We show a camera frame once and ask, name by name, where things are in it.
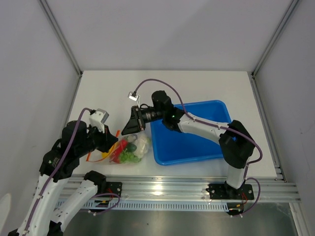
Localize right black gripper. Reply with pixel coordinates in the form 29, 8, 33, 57
122, 105, 165, 136

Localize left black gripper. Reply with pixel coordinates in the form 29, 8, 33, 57
77, 122, 118, 156

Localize grey fish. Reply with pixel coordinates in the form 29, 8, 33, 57
126, 134, 138, 143

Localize green cucumber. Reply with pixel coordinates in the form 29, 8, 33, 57
126, 143, 137, 152

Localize clear zip bag orange zipper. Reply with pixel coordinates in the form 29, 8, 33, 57
86, 130, 152, 165

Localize red chili pepper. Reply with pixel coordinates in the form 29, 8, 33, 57
111, 139, 128, 157

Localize red tomato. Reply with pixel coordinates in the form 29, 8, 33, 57
110, 156, 120, 164

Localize green grape bunch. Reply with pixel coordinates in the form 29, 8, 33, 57
119, 151, 141, 164

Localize yellow mango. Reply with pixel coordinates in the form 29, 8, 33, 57
101, 145, 115, 159

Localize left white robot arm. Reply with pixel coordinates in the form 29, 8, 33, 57
9, 120, 118, 236

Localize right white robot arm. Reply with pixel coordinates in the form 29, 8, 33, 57
122, 90, 255, 199

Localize blue plastic bin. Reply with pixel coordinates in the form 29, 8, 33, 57
150, 99, 233, 167

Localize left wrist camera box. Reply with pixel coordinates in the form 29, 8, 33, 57
89, 109, 109, 133

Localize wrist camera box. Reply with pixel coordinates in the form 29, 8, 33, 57
128, 91, 141, 107
89, 109, 109, 133

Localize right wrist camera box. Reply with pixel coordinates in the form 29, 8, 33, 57
128, 91, 141, 107

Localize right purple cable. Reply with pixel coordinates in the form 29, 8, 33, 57
134, 78, 263, 217

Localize purple cable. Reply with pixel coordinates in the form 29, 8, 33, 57
134, 78, 263, 217
23, 107, 121, 234

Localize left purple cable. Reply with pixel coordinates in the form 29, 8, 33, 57
23, 107, 121, 234

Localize white slotted cable duct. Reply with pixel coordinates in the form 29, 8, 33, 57
83, 200, 228, 212

